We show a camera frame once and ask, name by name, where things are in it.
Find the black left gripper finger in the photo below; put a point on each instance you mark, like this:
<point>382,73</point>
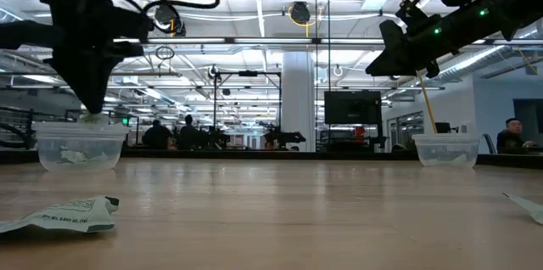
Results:
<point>78,79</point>
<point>99,79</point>

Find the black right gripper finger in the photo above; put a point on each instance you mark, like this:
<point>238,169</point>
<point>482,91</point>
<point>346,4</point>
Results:
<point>399,64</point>
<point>392,38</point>

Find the black background robot arm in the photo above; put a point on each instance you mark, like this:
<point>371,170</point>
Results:
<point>282,137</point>

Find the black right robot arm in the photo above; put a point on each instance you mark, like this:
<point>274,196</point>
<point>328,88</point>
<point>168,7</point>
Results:
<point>500,7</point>

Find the ceiling air vent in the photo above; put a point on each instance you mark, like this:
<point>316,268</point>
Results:
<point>374,0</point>

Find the green exit sign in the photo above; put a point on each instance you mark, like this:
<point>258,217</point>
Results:
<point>125,122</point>

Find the large black monitor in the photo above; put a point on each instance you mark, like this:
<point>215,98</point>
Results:
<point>352,108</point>

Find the clear plastic container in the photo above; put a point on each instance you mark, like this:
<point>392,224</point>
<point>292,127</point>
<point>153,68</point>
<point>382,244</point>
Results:
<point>464,144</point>
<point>51,138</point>

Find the black metal railing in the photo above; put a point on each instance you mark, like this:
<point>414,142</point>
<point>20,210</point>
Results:
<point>29,134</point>

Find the small black monitor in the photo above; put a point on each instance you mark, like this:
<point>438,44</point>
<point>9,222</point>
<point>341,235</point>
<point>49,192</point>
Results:
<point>443,127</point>

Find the red object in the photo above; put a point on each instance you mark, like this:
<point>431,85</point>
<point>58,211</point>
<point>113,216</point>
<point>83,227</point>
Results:
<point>359,133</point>

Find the person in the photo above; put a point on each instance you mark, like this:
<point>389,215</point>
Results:
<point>157,136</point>
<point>188,134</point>
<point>509,140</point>

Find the white building column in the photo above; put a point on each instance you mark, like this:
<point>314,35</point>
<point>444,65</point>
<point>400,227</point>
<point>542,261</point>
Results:
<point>297,100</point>

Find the office chair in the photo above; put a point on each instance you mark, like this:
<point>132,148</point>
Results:
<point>490,142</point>

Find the black overhead light bar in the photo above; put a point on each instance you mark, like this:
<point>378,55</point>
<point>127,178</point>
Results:
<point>271,41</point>

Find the dark wall window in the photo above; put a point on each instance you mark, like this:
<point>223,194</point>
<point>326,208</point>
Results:
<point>528,125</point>

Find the black robot rig frame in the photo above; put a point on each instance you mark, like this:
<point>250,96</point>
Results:
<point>248,73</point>

